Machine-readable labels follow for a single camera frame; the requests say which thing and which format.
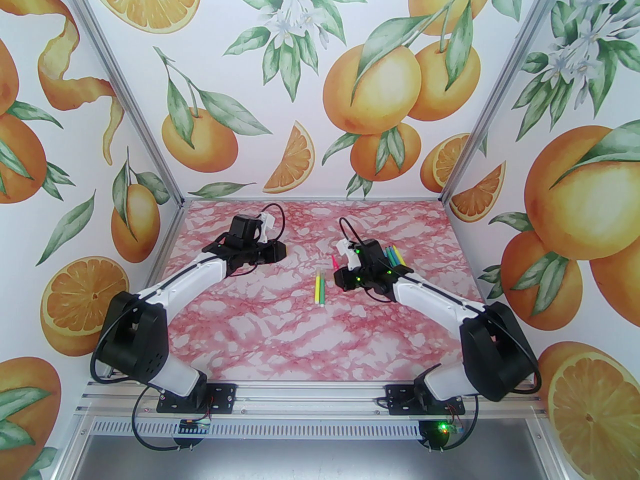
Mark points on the light blue felt-tip pen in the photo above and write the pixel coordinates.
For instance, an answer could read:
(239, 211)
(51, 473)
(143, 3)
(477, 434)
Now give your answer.
(394, 256)

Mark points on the small green circuit board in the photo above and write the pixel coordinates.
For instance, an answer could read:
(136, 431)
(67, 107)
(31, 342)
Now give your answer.
(196, 425)

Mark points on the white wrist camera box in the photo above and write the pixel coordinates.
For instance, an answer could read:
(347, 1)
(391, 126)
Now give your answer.
(266, 220)
(348, 253)

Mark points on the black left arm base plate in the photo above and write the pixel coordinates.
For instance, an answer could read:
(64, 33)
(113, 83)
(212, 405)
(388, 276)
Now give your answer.
(225, 397)

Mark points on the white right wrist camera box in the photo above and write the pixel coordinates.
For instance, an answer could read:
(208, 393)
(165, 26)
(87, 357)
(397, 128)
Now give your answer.
(348, 253)

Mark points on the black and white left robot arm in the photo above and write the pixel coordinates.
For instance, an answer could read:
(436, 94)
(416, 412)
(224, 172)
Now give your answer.
(132, 340)

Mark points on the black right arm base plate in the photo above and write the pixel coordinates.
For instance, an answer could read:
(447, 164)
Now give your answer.
(397, 403)

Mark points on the aluminium mounting rail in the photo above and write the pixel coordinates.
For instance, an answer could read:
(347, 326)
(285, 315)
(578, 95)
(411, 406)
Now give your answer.
(310, 398)

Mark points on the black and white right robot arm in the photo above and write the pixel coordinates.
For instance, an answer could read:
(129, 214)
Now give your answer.
(500, 353)

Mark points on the thin aluminium side rail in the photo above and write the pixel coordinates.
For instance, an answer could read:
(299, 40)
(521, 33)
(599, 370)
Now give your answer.
(169, 233)

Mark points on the black controller with LED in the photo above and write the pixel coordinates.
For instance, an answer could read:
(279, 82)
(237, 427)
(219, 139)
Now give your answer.
(435, 435)

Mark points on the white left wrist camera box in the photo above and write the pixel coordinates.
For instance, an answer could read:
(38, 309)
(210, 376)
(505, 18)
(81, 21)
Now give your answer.
(266, 220)

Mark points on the grey metal shelf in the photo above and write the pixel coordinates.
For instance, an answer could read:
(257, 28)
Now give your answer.
(320, 460)

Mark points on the aluminium frame post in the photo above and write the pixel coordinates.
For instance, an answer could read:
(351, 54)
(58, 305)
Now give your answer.
(128, 93)
(500, 93)

